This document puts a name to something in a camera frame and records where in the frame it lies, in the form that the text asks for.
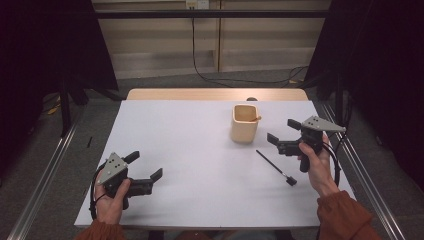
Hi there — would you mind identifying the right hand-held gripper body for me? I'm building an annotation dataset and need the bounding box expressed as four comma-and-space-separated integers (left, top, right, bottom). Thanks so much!
275, 115, 348, 174

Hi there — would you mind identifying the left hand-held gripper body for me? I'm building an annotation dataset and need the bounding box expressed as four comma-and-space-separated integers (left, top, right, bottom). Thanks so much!
96, 152, 155, 211

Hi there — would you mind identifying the beige square cup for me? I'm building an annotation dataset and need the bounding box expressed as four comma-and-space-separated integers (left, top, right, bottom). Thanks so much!
229, 104, 262, 144

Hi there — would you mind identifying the black brush with black head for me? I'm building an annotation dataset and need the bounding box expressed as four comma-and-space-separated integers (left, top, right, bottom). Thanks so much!
255, 149, 298, 187

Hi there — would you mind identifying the person's right hand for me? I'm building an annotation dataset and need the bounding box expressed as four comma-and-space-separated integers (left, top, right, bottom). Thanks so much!
297, 134, 341, 198

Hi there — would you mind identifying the person's left hand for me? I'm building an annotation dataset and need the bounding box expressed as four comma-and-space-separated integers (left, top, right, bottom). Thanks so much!
94, 169, 132, 226

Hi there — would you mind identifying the white table sheet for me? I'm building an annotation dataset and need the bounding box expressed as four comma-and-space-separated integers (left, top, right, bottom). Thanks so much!
73, 99, 356, 230

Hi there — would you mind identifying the black metal stand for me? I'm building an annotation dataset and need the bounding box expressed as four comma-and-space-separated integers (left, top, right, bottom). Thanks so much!
58, 76, 73, 138

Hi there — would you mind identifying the wooden table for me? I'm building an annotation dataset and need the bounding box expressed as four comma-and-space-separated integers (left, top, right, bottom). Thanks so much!
125, 87, 309, 102

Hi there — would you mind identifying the black curtain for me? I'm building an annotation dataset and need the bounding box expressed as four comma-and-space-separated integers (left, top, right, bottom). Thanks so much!
0, 0, 119, 174
304, 0, 424, 191

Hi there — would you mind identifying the black horizontal metal bar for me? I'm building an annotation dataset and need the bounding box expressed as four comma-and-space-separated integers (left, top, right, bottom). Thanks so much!
94, 9, 331, 19

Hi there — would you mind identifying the black floor cable bundle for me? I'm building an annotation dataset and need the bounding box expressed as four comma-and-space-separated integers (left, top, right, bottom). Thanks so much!
324, 94, 354, 158

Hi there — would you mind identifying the right hand-held gripper cable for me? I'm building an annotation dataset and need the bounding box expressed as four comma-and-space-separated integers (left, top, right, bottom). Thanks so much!
321, 139, 343, 188

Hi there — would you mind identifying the hand-held gripper cable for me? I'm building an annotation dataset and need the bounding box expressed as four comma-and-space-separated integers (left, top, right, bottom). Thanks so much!
89, 163, 109, 221
321, 139, 343, 188

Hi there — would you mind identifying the left hand-held gripper cable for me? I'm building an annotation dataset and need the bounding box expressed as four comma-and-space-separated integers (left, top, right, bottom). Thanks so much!
89, 163, 109, 221

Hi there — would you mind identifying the aluminium floor rail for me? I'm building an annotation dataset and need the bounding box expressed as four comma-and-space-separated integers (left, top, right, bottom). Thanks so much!
319, 101, 407, 240
6, 106, 86, 240

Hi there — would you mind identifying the black wall cable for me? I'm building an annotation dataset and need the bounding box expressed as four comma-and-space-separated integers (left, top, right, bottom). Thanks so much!
190, 7, 310, 88

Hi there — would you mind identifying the white wall socket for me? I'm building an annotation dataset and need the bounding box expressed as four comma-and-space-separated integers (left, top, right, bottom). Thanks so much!
185, 0, 210, 10

